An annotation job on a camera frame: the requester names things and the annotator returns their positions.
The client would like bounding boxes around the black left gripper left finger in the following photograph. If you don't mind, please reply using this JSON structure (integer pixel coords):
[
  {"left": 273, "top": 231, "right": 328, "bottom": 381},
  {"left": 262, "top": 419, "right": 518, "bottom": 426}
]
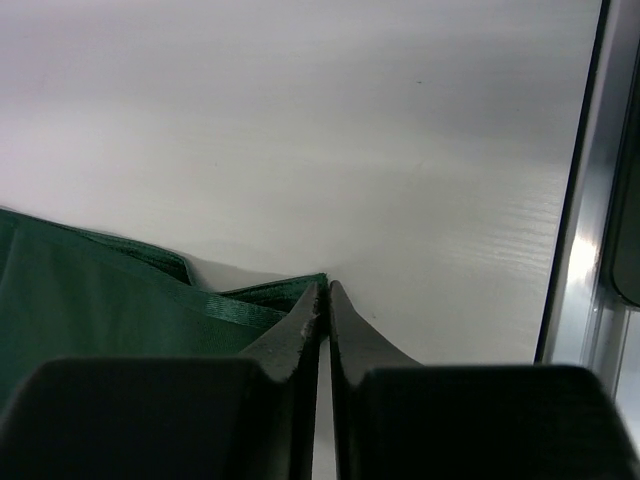
[{"left": 1, "top": 283, "right": 320, "bottom": 479}]

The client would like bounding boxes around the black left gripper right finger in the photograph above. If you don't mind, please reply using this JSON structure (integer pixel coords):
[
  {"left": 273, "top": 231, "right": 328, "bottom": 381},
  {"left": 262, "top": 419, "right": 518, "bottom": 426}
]
[{"left": 329, "top": 282, "right": 628, "bottom": 479}]

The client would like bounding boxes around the dark green cloth napkin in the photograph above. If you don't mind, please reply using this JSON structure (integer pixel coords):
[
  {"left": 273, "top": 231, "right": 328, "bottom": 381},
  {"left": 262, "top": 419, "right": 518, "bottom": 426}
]
[{"left": 1, "top": 211, "right": 328, "bottom": 398}]

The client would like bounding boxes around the aluminium front rail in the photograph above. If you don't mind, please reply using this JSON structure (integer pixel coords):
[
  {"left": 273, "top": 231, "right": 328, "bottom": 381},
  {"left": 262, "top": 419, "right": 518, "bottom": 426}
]
[{"left": 535, "top": 1, "right": 639, "bottom": 435}]

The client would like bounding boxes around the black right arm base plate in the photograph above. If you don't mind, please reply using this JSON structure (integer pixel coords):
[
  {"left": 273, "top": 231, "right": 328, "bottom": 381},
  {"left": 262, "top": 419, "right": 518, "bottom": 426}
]
[{"left": 599, "top": 0, "right": 640, "bottom": 311}]

